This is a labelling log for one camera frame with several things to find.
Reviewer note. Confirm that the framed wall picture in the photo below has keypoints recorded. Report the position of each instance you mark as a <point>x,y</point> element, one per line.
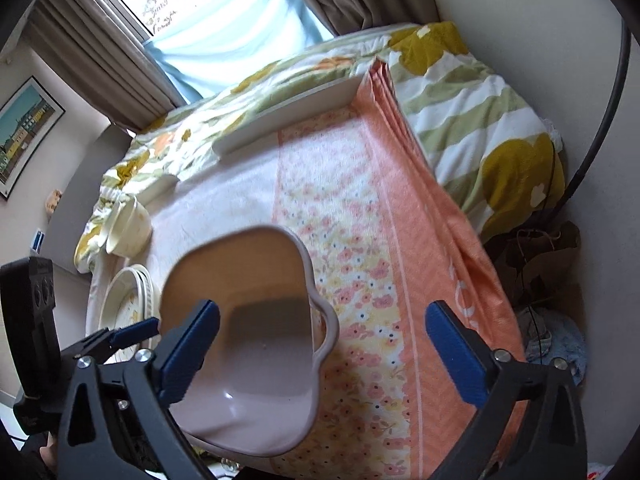
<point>25,130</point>

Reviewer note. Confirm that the grey bed headboard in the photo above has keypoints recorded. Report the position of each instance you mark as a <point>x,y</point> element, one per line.
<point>85,210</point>

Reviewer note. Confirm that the white tablecloth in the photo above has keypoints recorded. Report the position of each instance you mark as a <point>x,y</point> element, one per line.
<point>220,200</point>

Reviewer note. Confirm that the pale yellow bowl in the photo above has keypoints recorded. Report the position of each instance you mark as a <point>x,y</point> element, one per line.
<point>119,212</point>

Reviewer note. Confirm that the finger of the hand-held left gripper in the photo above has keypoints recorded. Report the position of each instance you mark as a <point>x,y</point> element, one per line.
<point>135,332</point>

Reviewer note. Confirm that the light blue hanging cloth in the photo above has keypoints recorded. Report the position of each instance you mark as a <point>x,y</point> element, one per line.
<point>225,40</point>

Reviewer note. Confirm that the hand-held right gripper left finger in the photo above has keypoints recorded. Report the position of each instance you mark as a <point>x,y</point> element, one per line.
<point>190,357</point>

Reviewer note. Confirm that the blue and white box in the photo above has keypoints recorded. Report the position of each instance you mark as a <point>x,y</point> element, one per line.
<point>38,240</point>

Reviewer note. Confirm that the white bowl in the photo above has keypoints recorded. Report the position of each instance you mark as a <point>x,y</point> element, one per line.
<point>141,227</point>

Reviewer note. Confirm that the blue patterned cloth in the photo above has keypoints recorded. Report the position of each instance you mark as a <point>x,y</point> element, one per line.
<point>562,342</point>

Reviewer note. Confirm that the orange floral cloth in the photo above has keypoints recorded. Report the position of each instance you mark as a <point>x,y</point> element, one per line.
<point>400,220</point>

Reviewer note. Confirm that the floral striped blanket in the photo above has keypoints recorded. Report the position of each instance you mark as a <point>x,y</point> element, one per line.
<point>500,125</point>

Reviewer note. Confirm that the small plush toy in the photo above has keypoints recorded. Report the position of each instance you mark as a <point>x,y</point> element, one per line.
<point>54,201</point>

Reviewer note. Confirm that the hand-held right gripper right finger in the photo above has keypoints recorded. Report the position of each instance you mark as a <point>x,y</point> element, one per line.
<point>455,357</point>

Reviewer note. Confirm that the pink square dish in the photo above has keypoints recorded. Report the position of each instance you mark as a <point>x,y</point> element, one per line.
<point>280,345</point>

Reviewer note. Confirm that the brown paper bag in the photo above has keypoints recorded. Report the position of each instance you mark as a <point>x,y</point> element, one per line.
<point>540,260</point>

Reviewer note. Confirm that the long white tray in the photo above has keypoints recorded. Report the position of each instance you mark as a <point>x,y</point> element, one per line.
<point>290,115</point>

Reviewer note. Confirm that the orange stained white plate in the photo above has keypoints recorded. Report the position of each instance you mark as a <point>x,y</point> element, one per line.
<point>120,295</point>

